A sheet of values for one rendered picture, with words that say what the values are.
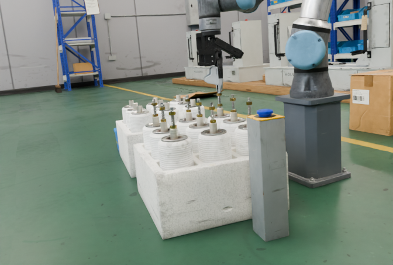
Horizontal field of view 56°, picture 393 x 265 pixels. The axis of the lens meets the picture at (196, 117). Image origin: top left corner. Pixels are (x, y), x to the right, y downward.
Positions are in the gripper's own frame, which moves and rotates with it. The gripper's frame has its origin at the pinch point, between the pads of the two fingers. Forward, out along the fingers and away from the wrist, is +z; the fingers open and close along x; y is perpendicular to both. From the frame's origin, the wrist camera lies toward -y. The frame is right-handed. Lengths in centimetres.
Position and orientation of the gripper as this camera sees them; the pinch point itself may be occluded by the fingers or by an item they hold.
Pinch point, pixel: (220, 88)
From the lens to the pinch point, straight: 130.6
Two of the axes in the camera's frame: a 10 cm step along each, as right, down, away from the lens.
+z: 0.8, 9.8, 1.8
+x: 0.9, 1.7, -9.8
